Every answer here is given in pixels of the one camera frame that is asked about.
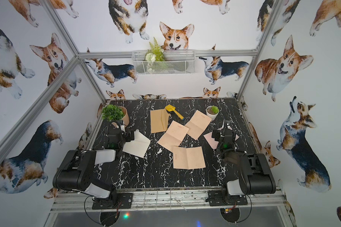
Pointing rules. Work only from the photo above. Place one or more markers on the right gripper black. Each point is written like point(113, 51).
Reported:
point(226, 129)

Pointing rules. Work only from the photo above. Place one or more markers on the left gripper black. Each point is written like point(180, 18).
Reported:
point(127, 135)

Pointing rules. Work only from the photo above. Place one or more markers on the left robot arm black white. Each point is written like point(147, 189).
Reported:
point(76, 170)

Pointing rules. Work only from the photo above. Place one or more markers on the green plant in terracotta pot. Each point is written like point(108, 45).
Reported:
point(113, 113)

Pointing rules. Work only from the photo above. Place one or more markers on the fern and white flower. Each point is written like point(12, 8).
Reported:
point(155, 59)

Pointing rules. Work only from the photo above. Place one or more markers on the white wire wall basket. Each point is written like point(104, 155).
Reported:
point(171, 62)

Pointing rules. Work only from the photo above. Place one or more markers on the pink envelope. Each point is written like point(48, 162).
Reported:
point(213, 144)

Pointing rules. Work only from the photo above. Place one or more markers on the white cream envelope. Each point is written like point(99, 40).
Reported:
point(139, 146)

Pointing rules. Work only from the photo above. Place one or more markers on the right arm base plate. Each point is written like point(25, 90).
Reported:
point(221, 198)

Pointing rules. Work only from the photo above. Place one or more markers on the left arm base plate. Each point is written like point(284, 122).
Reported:
point(114, 201)

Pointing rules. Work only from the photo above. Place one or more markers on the small plant in white pot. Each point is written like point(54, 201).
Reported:
point(212, 112)

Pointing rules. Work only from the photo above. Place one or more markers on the brown kraft envelope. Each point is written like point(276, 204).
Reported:
point(159, 120)

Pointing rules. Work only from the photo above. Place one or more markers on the yellow toy shovel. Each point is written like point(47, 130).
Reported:
point(171, 108)

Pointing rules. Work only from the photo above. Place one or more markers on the cream letter paper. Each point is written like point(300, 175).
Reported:
point(197, 124)
point(174, 136)

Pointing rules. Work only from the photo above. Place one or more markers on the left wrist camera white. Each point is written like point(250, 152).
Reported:
point(122, 127)

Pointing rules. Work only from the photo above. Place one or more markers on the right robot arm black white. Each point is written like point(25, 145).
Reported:
point(254, 174)

